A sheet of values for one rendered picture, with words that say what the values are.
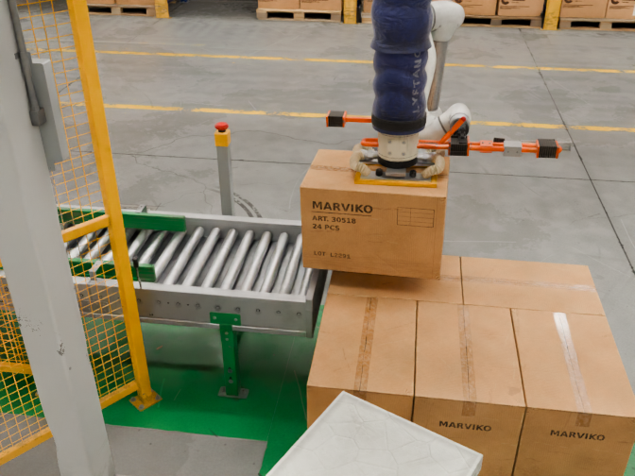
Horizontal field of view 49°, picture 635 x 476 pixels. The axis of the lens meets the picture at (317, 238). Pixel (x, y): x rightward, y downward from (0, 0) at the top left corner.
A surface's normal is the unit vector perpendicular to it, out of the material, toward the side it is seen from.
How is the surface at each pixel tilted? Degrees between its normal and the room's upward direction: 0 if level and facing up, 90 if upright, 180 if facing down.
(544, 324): 0
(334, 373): 0
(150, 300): 90
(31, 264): 90
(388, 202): 90
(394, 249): 90
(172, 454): 0
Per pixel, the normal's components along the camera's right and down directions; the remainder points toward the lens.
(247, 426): 0.00, -0.86
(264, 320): -0.14, 0.51
